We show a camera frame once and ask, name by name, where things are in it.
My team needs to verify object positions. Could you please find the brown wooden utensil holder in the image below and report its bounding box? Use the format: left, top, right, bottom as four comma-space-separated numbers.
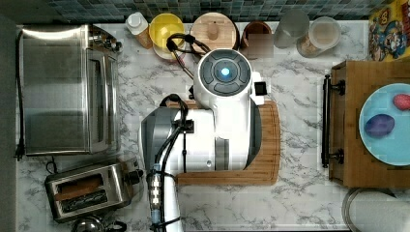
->
240, 20, 272, 48

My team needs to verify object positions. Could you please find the black toaster lever knob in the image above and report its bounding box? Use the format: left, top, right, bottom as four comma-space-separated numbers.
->
125, 169, 144, 185

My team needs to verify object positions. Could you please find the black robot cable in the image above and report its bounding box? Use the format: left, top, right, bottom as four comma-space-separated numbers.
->
165, 32, 212, 80

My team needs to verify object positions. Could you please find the yellow mug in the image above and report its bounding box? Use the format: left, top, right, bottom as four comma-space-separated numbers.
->
149, 14, 185, 48

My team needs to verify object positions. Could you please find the stainless steel toaster oven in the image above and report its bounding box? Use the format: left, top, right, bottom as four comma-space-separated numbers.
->
20, 24, 122, 156

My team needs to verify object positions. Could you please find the black power cord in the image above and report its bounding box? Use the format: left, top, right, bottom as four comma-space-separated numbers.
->
13, 30, 27, 161

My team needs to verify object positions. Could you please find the pink toy fruit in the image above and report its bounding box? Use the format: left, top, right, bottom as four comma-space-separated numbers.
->
393, 94, 410, 111

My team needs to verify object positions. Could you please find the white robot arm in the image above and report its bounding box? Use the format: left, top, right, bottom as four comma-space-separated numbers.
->
139, 48, 263, 232

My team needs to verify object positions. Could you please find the colourful cereal box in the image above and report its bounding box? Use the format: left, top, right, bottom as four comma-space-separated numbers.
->
368, 0, 410, 62

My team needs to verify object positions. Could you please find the white cap spice bottle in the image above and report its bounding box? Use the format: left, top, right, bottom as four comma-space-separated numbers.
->
126, 12, 153, 49

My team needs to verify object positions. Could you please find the silver two-slot toaster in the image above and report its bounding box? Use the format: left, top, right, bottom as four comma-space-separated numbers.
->
44, 161, 143, 223

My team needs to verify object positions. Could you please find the brown toast slice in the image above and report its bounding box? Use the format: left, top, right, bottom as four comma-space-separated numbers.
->
54, 176, 103, 201

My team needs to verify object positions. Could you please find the purple toy fruit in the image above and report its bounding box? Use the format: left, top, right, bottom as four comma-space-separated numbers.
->
365, 114, 395, 138

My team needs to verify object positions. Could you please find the steel kettle lid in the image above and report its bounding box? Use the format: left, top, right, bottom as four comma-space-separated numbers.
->
71, 216, 128, 232

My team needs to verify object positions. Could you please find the light blue plate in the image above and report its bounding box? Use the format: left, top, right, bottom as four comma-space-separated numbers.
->
358, 83, 410, 166

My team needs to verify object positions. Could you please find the bamboo cutting board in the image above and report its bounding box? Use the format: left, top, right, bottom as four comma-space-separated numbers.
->
176, 101, 280, 186

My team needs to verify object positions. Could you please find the wooden drawer box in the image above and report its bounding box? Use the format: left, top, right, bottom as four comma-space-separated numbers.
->
322, 61, 410, 189

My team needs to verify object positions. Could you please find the white paper towel roll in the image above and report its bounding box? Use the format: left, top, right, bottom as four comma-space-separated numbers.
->
341, 188, 410, 232

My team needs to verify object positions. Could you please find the wooden lid dark canister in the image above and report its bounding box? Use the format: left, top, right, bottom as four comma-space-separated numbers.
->
190, 13, 240, 50

